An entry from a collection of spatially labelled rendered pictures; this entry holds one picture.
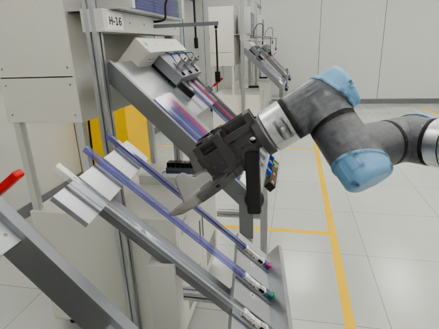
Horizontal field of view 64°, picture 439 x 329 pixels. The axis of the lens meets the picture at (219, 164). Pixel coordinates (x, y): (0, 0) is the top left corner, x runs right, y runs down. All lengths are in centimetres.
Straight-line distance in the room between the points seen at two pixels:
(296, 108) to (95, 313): 44
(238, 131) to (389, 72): 750
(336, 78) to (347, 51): 729
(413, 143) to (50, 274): 58
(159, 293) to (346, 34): 734
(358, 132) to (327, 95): 7
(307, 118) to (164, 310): 52
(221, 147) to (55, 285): 33
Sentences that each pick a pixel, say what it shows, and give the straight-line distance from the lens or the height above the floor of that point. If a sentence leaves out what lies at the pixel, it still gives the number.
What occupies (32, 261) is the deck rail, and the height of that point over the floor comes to 96.
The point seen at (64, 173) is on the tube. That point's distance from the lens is 65.
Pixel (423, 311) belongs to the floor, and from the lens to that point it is 209.
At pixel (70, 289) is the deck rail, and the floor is 92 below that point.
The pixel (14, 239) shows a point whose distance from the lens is 59.
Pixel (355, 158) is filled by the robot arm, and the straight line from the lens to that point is 52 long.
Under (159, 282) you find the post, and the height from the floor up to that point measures 78.
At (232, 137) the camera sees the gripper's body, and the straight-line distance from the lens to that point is 59.
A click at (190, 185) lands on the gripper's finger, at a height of 104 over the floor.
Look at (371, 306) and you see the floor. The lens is 202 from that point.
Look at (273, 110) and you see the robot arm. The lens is 57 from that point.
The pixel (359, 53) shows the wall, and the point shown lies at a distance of 789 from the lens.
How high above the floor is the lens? 125
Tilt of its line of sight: 19 degrees down
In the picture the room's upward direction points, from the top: 2 degrees counter-clockwise
